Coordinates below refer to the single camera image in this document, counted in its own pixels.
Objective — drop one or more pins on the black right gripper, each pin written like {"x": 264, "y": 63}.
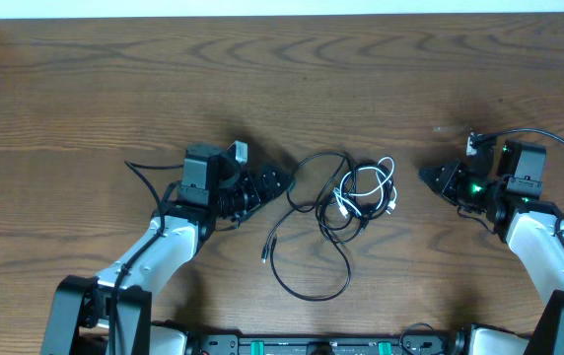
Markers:
{"x": 458, "y": 182}

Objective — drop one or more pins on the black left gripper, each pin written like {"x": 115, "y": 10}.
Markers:
{"x": 257, "y": 189}

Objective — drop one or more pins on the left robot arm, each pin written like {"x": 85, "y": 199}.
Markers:
{"x": 110, "y": 313}

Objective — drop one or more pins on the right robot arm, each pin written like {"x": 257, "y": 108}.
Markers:
{"x": 506, "y": 189}

